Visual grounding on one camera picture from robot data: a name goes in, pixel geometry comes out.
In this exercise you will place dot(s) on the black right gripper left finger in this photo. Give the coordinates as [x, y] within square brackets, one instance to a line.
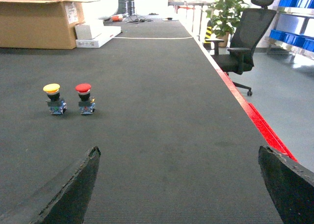
[62, 200]

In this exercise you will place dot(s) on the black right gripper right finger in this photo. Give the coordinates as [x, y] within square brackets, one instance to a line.
[289, 184]

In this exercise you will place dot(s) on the steel shelf rack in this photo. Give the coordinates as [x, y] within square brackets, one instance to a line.
[293, 29]

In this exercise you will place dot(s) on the yellow mushroom push button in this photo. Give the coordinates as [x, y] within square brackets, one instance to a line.
[56, 104]

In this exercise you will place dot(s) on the red mushroom push button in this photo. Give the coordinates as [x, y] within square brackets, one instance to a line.
[86, 103]

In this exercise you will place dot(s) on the black conveyor belt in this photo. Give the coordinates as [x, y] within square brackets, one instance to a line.
[176, 146]

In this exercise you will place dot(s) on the black office chair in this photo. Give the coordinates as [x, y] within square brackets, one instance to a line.
[254, 23]

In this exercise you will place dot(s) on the white foam block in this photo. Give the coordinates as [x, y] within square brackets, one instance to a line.
[89, 30]

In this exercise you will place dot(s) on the white flat box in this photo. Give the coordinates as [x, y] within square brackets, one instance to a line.
[107, 34]

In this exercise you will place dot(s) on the green potted plant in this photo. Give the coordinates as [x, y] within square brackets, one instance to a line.
[225, 18]

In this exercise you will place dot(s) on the large cardboard box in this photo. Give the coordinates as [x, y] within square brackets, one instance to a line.
[40, 24]

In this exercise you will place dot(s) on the white plastic roll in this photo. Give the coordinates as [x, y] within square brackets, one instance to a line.
[100, 9]

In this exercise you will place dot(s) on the red conveyor side rail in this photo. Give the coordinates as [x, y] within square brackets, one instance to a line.
[260, 123]

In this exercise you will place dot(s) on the yellow black striped post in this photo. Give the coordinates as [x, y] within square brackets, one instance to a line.
[206, 42]

